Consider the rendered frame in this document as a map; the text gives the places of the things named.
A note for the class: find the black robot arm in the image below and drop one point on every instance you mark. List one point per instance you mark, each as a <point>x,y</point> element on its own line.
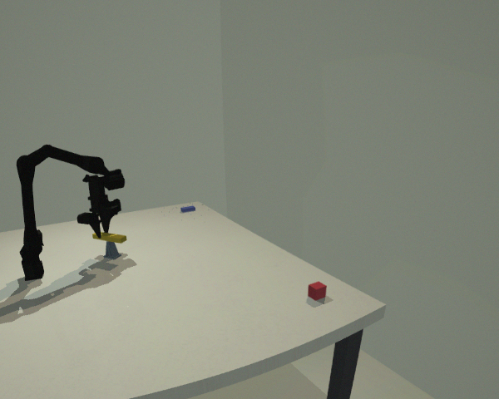
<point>26,164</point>

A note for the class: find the yellow bar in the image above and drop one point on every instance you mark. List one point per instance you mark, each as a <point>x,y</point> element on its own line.
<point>116,238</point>

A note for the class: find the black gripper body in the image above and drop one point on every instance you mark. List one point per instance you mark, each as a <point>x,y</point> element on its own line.
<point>88,218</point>

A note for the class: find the small red cube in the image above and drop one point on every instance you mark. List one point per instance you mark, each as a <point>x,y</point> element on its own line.
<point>317,290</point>

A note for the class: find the blue rectangular block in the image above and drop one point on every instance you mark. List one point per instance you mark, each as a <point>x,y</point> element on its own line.
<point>187,209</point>

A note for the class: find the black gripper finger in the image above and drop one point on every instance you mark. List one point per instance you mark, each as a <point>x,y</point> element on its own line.
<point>96,227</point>
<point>105,222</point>

